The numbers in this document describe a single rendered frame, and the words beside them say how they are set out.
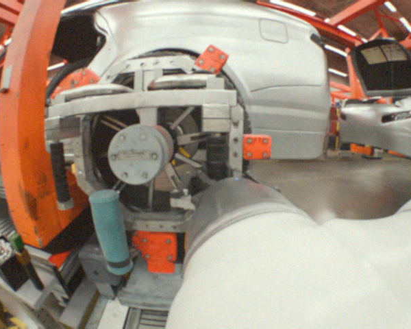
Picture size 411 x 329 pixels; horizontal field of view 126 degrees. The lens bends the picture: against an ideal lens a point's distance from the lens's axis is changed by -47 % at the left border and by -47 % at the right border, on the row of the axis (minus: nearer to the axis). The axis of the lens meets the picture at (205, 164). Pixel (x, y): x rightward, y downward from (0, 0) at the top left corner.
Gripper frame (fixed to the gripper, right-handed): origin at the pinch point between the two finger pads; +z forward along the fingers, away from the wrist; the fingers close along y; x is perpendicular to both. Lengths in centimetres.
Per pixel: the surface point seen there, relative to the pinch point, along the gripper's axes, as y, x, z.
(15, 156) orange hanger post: -63, 3, 7
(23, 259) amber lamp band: -54, -24, -8
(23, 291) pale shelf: -62, -38, -11
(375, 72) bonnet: 302, 123, 179
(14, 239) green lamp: -54, -17, -7
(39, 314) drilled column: -73, -62, -7
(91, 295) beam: -58, -70, 22
